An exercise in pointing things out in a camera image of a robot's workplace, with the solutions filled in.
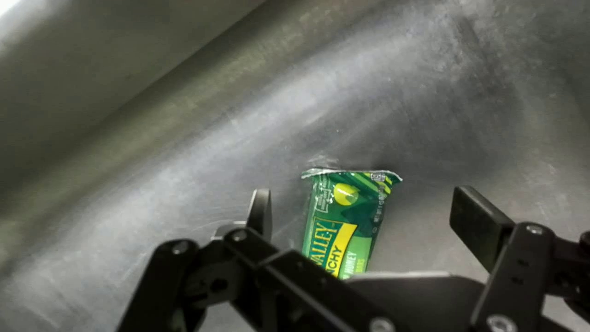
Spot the stainless steel double sink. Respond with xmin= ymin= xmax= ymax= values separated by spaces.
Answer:
xmin=0 ymin=0 xmax=590 ymax=332

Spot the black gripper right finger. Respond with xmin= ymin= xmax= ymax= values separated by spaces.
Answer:
xmin=447 ymin=184 xmax=590 ymax=332

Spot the green snack bar packet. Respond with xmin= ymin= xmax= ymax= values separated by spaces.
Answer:
xmin=298 ymin=166 xmax=403 ymax=282

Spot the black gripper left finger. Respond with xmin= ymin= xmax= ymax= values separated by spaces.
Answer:
xmin=116 ymin=188 xmax=394 ymax=332

